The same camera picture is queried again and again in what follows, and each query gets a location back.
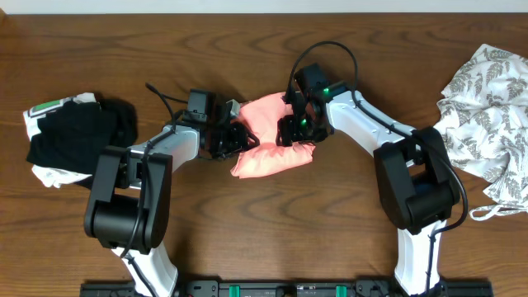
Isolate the white fern print cloth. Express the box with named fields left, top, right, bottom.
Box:
left=434, top=44, right=527, bottom=221

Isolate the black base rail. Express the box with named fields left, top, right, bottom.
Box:
left=80, top=278, right=494, bottom=297

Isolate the right black cable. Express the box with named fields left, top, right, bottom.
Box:
left=284, top=40, right=469, bottom=296

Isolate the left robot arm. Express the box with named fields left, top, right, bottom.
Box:
left=80, top=89, right=259, bottom=296

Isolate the white garment with green print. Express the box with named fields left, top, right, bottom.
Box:
left=22, top=92, right=96, bottom=188

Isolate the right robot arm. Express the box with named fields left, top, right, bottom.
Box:
left=277, top=64, right=463, bottom=296

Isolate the left black cable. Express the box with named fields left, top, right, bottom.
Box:
left=119, top=82, right=191, bottom=297

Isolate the black cable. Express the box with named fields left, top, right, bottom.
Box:
left=119, top=82, right=191, bottom=297
left=284, top=40, right=469, bottom=296

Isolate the black folded garment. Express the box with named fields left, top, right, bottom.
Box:
left=26, top=99, right=138, bottom=180

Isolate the pink t-shirt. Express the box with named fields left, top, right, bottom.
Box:
left=230, top=92, right=315, bottom=179

